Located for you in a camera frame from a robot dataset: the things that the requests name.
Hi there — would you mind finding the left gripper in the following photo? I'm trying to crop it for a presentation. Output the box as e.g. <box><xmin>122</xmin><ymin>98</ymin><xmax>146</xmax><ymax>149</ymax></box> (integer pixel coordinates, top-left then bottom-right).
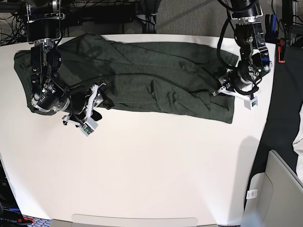
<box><xmin>219</xmin><ymin>70</ymin><xmax>244</xmax><ymax>94</ymax></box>

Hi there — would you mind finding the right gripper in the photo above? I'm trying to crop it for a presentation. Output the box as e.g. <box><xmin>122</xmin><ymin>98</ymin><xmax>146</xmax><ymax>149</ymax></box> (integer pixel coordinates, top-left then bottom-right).
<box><xmin>68</xmin><ymin>91</ymin><xmax>115</xmax><ymax>121</ymax></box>

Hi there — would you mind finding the green long-sleeve T-shirt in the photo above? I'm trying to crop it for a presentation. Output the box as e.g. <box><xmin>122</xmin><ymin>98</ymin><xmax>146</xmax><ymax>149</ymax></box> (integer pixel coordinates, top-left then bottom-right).
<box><xmin>14</xmin><ymin>35</ymin><xmax>234</xmax><ymax>124</ymax></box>

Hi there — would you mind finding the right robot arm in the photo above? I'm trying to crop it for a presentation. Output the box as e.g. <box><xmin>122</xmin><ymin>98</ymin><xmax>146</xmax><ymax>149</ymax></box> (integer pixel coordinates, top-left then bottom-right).
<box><xmin>26</xmin><ymin>0</ymin><xmax>114</xmax><ymax>124</ymax></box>

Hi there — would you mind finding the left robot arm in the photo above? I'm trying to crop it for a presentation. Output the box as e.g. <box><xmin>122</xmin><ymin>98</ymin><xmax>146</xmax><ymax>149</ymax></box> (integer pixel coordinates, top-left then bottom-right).
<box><xmin>216</xmin><ymin>0</ymin><xmax>271</xmax><ymax>96</ymax></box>

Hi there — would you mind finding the red black clamp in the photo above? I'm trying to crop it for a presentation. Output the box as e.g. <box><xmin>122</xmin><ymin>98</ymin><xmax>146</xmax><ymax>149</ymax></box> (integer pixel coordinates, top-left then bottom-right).
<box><xmin>274</xmin><ymin>38</ymin><xmax>287</xmax><ymax>63</ymax></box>

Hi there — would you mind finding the dark grey cloth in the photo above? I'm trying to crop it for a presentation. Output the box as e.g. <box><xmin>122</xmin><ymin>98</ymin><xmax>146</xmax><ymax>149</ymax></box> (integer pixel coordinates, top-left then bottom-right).
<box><xmin>250</xmin><ymin>46</ymin><xmax>303</xmax><ymax>177</ymax></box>

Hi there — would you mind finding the white cloth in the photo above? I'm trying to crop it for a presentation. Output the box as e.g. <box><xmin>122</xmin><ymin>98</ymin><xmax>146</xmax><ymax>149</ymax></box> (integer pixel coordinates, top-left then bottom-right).
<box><xmin>293</xmin><ymin>131</ymin><xmax>303</xmax><ymax>153</ymax></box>

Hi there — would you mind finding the white paper tag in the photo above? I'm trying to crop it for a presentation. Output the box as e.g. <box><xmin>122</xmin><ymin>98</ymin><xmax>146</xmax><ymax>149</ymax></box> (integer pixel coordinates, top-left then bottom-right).
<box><xmin>246</xmin><ymin>189</ymin><xmax>258</xmax><ymax>200</ymax></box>

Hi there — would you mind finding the grey plastic bin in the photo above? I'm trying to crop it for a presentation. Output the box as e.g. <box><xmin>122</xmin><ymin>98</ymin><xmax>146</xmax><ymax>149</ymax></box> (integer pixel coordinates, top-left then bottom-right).
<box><xmin>241</xmin><ymin>150</ymin><xmax>303</xmax><ymax>227</ymax></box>

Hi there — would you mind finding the black box with label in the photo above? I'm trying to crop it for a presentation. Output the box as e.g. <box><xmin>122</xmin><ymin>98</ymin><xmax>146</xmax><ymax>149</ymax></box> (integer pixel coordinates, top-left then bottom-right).
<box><xmin>0</xmin><ymin>164</ymin><xmax>22</xmax><ymax>227</ymax></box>

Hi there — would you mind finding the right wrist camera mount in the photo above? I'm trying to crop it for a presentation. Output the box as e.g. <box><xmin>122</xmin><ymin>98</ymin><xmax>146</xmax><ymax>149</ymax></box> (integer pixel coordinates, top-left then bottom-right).
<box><xmin>62</xmin><ymin>82</ymin><xmax>107</xmax><ymax>138</ymax></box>

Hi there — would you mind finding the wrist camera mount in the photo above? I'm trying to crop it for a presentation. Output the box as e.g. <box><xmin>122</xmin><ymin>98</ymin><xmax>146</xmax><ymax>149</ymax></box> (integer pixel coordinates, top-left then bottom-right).
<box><xmin>213</xmin><ymin>86</ymin><xmax>258</xmax><ymax>110</ymax></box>
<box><xmin>62</xmin><ymin>82</ymin><xmax>107</xmax><ymax>138</ymax></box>

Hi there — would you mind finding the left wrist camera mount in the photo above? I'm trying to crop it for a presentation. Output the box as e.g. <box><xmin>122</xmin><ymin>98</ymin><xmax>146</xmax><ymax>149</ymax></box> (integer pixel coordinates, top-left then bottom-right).
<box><xmin>213</xmin><ymin>86</ymin><xmax>258</xmax><ymax>110</ymax></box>

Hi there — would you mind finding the blue handled tool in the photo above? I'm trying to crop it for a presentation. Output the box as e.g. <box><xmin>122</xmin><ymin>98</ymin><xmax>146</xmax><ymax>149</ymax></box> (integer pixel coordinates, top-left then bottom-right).
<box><xmin>265</xmin><ymin>14</ymin><xmax>276</xmax><ymax>37</ymax></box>

